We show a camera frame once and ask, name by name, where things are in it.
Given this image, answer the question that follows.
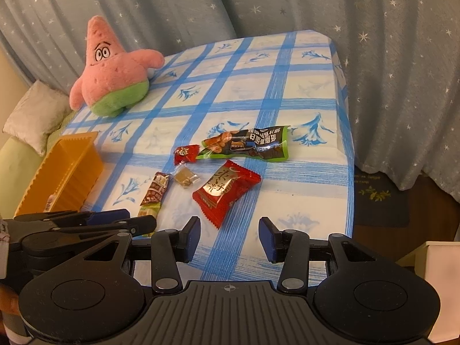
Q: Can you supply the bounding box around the green black snack packet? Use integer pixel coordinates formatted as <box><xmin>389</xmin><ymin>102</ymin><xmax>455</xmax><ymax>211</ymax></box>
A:
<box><xmin>199</xmin><ymin>125</ymin><xmax>291</xmax><ymax>161</ymax></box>

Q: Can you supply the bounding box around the small red candy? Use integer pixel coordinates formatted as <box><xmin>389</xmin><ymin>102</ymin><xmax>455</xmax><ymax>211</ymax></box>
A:
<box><xmin>173</xmin><ymin>144</ymin><xmax>200</xmax><ymax>166</ymax></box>

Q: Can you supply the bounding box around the grey blue star curtain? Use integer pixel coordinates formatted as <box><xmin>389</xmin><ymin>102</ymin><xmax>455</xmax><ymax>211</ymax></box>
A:
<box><xmin>0</xmin><ymin>0</ymin><xmax>460</xmax><ymax>202</ymax></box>

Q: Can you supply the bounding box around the pink starfish plush toy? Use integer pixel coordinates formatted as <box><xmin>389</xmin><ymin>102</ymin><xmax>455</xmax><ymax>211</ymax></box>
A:
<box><xmin>69</xmin><ymin>15</ymin><xmax>166</xmax><ymax>117</ymax></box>

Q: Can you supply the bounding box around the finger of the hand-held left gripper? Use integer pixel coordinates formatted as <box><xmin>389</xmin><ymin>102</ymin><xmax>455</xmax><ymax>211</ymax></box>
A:
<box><xmin>14</xmin><ymin>208</ymin><xmax>132</xmax><ymax>228</ymax></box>
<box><xmin>22</xmin><ymin>216</ymin><xmax>157</xmax><ymax>256</ymax></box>

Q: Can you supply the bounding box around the white box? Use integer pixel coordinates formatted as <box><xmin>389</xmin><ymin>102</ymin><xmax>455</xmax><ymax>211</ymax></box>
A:
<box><xmin>397</xmin><ymin>241</ymin><xmax>460</xmax><ymax>344</ymax></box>

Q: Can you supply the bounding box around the red gold label snack packet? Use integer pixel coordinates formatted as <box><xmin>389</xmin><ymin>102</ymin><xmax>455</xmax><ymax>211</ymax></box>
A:
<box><xmin>192</xmin><ymin>159</ymin><xmax>262</xmax><ymax>229</ymax></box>

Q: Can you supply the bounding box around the long red brown snack packet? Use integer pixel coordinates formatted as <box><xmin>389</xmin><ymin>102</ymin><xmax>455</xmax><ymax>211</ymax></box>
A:
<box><xmin>138</xmin><ymin>172</ymin><xmax>170</xmax><ymax>238</ymax></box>

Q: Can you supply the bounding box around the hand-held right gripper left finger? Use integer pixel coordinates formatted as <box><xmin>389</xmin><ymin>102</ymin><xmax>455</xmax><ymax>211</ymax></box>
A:
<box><xmin>68</xmin><ymin>216</ymin><xmax>201</xmax><ymax>293</ymax></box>

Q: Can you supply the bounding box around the orange plastic tray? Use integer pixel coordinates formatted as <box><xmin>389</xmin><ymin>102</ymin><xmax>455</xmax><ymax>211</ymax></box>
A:
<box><xmin>14</xmin><ymin>131</ymin><xmax>105</xmax><ymax>220</ymax></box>

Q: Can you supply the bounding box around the light green sofa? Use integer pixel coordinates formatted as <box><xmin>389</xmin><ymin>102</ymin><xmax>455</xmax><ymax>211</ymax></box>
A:
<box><xmin>0</xmin><ymin>110</ymin><xmax>78</xmax><ymax>223</ymax></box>

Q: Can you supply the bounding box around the person's left hand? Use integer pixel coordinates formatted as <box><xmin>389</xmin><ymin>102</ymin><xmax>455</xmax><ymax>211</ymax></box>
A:
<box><xmin>0</xmin><ymin>287</ymin><xmax>21</xmax><ymax>315</ymax></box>

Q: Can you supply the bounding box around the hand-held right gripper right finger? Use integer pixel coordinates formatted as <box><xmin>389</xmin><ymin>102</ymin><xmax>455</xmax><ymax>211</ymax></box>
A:
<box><xmin>259</xmin><ymin>216</ymin><xmax>396</xmax><ymax>293</ymax></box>

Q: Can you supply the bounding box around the brown candy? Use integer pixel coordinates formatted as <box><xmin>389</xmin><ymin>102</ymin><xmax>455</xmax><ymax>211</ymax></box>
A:
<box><xmin>175</xmin><ymin>166</ymin><xmax>202</xmax><ymax>188</ymax></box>

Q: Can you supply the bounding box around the beige pillow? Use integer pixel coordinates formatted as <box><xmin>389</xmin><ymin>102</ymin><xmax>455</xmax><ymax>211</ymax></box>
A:
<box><xmin>3</xmin><ymin>81</ymin><xmax>70</xmax><ymax>157</ymax></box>

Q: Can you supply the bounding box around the dark leaf print floor mat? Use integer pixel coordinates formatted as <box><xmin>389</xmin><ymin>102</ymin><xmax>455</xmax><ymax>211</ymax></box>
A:
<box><xmin>354</xmin><ymin>173</ymin><xmax>411</xmax><ymax>228</ymax></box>

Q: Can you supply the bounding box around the blue checked tablecloth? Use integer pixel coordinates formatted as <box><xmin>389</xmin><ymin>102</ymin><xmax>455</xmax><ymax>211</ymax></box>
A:
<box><xmin>59</xmin><ymin>30</ymin><xmax>354</xmax><ymax>284</ymax></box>

